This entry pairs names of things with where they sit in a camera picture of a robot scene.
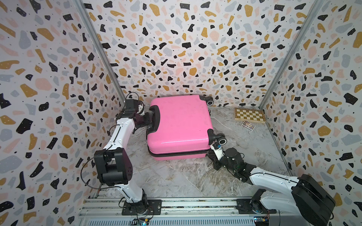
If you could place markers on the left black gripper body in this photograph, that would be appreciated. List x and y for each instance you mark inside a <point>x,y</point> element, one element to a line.
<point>144,119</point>

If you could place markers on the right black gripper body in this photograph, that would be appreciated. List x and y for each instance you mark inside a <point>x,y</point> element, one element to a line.
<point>222,163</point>

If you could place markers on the pink hard-shell suitcase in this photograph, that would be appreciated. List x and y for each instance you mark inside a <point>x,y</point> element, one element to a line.
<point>181,128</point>

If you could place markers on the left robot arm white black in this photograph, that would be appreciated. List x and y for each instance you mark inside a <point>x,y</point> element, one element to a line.
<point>113,165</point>

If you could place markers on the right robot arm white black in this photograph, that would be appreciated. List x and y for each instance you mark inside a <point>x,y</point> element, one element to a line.
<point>301,196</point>

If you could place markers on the purple card box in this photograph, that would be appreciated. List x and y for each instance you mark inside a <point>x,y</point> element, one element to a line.
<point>248,125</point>

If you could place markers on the wooden chessboard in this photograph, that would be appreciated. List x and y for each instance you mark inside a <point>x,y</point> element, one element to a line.
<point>250,115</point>

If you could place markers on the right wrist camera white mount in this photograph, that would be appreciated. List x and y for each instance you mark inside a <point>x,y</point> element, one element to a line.
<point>218,150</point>

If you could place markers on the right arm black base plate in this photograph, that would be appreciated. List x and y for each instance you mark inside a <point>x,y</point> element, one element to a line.
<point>250,206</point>

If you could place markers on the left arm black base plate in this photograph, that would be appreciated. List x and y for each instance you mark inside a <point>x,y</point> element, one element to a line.
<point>141,209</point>

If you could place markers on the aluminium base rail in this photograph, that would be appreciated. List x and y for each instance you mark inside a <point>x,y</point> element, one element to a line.
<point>183,212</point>

